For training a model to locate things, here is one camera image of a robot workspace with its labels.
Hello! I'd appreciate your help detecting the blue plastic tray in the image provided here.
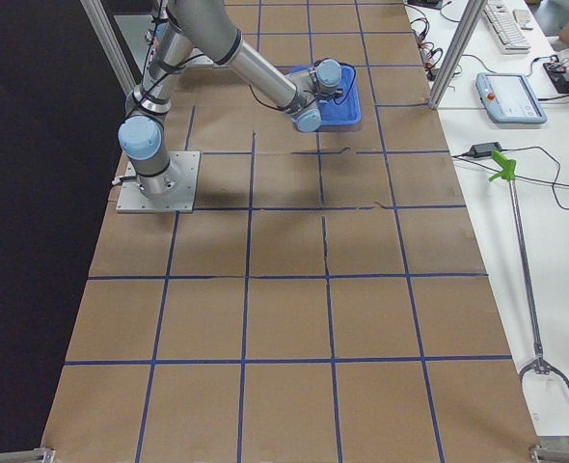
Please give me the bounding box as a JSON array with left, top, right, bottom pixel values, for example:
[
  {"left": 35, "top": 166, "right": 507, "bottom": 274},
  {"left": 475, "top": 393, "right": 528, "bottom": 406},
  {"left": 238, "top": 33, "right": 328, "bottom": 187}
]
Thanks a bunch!
[{"left": 286, "top": 59, "right": 362, "bottom": 133}]

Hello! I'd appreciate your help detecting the black power adapter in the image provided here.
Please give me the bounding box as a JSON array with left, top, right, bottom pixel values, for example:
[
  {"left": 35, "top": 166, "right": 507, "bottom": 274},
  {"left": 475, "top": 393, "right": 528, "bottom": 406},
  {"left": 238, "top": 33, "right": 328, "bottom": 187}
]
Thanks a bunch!
[{"left": 467, "top": 142, "right": 502, "bottom": 158}]

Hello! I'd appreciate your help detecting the teach pendant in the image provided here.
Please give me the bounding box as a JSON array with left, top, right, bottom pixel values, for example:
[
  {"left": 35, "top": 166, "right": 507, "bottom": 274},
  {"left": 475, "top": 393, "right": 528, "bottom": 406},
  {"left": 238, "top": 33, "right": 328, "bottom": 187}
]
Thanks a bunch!
[{"left": 475, "top": 72, "right": 547, "bottom": 125}]

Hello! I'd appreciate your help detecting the white keyboard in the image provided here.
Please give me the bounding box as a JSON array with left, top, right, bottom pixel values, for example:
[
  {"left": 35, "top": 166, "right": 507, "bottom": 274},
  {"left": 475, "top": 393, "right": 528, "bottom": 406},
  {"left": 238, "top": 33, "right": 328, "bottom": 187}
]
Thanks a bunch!
[{"left": 483, "top": 1, "right": 530, "bottom": 54}]

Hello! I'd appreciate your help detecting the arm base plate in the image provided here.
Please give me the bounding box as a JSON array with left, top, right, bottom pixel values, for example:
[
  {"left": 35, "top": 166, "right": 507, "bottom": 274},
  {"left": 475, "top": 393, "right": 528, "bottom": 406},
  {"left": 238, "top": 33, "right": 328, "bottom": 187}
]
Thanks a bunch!
[{"left": 116, "top": 151, "right": 201, "bottom": 213}]

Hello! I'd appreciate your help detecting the black power cable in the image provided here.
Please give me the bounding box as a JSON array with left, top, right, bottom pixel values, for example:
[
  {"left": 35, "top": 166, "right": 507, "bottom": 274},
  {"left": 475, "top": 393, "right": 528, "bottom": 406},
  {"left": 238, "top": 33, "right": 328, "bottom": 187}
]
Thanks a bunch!
[{"left": 450, "top": 144, "right": 569, "bottom": 211}]

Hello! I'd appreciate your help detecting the green handled reacher grabber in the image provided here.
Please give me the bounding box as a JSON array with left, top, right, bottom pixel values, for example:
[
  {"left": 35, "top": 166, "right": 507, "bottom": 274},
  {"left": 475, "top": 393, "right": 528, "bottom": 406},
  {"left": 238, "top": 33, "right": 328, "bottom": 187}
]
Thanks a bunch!
[{"left": 489, "top": 150, "right": 569, "bottom": 399}]

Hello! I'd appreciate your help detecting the aluminium frame upright left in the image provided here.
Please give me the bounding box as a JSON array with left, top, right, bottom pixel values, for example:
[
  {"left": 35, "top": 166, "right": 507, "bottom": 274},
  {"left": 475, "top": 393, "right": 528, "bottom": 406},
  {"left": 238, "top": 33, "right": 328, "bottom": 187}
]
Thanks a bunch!
[{"left": 80, "top": 0, "right": 138, "bottom": 95}]

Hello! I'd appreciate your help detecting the aluminium frame upright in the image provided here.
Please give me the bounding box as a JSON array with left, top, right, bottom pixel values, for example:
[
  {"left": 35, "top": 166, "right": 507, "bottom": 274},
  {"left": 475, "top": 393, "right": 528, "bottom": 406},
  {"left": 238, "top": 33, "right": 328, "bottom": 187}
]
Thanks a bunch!
[
  {"left": 80, "top": 0, "right": 138, "bottom": 95},
  {"left": 428, "top": 0, "right": 486, "bottom": 109}
]

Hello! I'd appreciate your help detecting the corner bracket left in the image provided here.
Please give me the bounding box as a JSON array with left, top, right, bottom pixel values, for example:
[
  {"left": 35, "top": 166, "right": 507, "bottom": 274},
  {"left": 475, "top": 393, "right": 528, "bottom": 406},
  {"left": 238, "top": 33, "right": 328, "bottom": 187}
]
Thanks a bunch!
[{"left": 0, "top": 448, "right": 56, "bottom": 463}]

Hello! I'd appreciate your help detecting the corner bracket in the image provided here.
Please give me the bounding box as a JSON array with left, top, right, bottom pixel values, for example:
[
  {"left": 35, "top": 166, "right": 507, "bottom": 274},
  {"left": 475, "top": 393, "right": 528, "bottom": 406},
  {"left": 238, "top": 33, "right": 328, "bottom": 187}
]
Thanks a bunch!
[
  {"left": 529, "top": 446, "right": 569, "bottom": 463},
  {"left": 0, "top": 448, "right": 56, "bottom": 463}
]

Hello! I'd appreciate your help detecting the corner bracket right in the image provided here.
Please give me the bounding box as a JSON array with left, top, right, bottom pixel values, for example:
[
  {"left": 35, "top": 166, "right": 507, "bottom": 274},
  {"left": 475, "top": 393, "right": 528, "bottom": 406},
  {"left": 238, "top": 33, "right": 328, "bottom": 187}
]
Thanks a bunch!
[{"left": 529, "top": 446, "right": 569, "bottom": 463}]

